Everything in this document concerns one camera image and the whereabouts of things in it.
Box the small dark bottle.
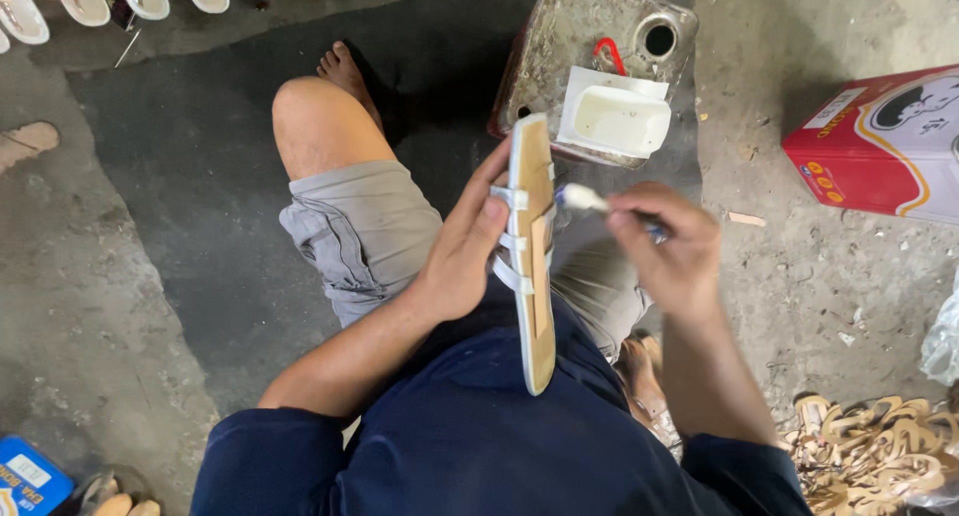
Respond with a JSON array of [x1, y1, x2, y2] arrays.
[[105, 0, 140, 31]]

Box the tan shoe sole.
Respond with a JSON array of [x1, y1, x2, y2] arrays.
[[0, 120, 61, 177]]

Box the person's grey shorts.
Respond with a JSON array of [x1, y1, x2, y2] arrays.
[[278, 160, 654, 363]]

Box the thin metal stick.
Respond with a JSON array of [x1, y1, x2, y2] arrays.
[[113, 26, 142, 69]]

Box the pair of tan soles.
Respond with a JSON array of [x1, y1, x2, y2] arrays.
[[88, 492, 163, 516]]

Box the person's right foot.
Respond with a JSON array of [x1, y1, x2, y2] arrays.
[[613, 330, 684, 463]]

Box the clear plastic bag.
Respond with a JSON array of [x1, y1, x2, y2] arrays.
[[919, 267, 959, 388]]

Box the pile of tan sandal straps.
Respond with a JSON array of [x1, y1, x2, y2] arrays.
[[778, 393, 959, 516]]

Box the tan sandal with white straps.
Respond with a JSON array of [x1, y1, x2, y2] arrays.
[[490, 113, 560, 397]]

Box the person's right hand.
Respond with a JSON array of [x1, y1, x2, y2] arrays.
[[604, 182, 723, 324]]

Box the glue brush with white bristles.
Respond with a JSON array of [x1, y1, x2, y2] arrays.
[[554, 182, 669, 244]]

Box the stained square metal tin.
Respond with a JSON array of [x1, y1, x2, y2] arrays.
[[487, 0, 701, 169]]

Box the person's left leg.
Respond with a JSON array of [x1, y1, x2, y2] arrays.
[[271, 40, 398, 183]]

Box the blue box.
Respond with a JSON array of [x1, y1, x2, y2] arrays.
[[0, 434, 76, 516]]

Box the white glue tray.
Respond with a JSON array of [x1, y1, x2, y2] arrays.
[[556, 65, 674, 162]]

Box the person's navy shirt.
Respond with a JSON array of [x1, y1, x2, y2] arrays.
[[189, 272, 814, 516]]

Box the red and white carton box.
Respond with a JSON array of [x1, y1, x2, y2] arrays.
[[781, 64, 959, 227]]

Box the red tin handle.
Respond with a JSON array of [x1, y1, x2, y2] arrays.
[[592, 36, 629, 78]]

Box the person's left hand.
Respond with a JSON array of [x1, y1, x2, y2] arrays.
[[408, 137, 518, 326]]

